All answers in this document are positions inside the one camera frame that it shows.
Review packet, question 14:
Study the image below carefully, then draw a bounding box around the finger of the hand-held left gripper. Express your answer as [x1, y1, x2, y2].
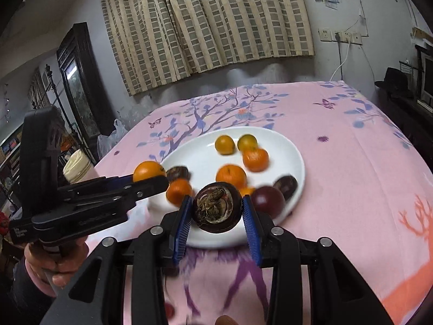
[68, 174, 135, 194]
[72, 176, 169, 208]

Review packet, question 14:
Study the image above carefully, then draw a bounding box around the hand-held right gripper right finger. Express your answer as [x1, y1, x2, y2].
[241, 194, 395, 325]

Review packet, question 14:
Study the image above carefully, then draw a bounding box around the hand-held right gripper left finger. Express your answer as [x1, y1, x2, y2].
[39, 194, 193, 325]

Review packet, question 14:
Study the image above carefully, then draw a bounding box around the large smooth orange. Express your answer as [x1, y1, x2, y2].
[133, 161, 167, 183]

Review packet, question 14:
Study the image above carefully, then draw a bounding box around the purple passion fruit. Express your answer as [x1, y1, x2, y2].
[251, 186, 286, 218]

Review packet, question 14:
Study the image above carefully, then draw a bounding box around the dark mangosteen with dry calyx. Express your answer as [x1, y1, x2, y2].
[192, 182, 243, 234]

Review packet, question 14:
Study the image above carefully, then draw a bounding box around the dark brown passion fruit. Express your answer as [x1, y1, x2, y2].
[273, 175, 299, 201]

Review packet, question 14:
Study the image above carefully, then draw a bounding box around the white oval plate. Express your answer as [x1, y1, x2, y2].
[149, 126, 306, 248]

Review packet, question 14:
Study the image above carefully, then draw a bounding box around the small yellow-orange kumquat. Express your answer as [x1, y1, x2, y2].
[237, 134, 258, 151]

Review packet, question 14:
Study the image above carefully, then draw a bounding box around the person's left forearm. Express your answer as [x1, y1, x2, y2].
[8, 257, 58, 325]

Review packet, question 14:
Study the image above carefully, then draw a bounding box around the person's left hand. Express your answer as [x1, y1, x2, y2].
[25, 240, 89, 288]

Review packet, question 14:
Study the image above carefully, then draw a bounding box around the plastic jar with cream lid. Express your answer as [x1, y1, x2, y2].
[63, 149, 99, 183]

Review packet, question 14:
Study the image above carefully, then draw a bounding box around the clear plastic bag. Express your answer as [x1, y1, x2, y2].
[97, 118, 129, 158]

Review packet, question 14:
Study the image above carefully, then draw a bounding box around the black coat stand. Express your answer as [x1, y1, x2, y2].
[44, 64, 80, 150]

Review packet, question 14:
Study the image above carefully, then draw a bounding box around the dark framed picture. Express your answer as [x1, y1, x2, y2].
[56, 22, 116, 139]

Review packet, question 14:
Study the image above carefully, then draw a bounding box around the pink deer print tablecloth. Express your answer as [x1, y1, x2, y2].
[91, 80, 433, 325]

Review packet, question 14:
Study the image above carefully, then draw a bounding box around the striped beige curtain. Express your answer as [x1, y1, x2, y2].
[96, 0, 316, 96]

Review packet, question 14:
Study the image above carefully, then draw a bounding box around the black hat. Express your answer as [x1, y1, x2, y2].
[374, 67, 414, 97]

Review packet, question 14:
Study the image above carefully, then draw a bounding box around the computer monitor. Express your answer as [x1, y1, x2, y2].
[417, 45, 433, 107]

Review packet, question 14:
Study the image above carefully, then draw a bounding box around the white power cable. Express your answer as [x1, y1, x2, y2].
[329, 34, 350, 82]

